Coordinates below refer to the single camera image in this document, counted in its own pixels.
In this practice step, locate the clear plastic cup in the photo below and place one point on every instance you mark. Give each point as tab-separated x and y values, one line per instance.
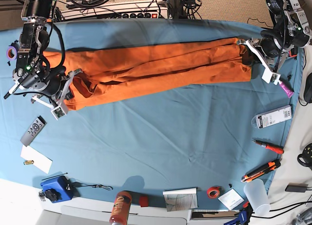
257	196

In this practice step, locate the purple glue tube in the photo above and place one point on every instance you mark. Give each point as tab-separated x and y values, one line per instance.
289	91

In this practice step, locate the white power strip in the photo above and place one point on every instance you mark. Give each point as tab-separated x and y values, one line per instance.
145	9

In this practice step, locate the white paper card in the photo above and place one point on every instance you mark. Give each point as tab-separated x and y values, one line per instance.
40	161

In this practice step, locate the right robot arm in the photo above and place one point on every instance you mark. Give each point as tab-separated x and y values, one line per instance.
33	74

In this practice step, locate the purple tape roll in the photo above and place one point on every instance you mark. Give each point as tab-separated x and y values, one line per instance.
12	51

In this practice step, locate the orange t-shirt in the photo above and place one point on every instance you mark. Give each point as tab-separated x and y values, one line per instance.
112	75

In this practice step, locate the spiral notebook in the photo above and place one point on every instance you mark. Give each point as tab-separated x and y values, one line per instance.
180	199

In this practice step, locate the black power adapter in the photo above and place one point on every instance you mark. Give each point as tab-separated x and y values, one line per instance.
298	188

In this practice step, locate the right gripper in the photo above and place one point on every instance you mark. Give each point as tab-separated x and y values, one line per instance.
57	105

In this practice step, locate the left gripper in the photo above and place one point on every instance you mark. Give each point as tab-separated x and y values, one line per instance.
266	52

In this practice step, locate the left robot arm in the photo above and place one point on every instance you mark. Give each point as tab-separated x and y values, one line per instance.
290	31

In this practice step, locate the orange black utility knife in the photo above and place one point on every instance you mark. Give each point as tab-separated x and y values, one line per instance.
262	170

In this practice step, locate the small AA battery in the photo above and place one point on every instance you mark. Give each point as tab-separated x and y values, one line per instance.
28	162

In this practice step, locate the red tape roll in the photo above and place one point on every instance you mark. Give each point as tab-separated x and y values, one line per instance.
214	192

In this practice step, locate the blue bar clamp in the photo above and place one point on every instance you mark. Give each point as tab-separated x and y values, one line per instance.
243	217

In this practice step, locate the grey remote control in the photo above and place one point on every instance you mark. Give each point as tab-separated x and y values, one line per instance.
33	130

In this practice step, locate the black white marker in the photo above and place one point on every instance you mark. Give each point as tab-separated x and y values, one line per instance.
11	91

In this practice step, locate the blue table cloth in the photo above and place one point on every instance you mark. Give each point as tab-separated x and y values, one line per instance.
193	136

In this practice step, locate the orange drink bottle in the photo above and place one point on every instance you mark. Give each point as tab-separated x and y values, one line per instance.
121	208

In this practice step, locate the red screwdriver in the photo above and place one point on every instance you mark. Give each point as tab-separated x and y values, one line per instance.
269	146

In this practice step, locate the small red block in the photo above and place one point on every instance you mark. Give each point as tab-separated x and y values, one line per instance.
143	201

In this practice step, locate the blue clamp box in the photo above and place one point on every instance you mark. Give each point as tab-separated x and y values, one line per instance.
58	189

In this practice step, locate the white square card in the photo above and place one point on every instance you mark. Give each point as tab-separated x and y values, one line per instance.
231	199

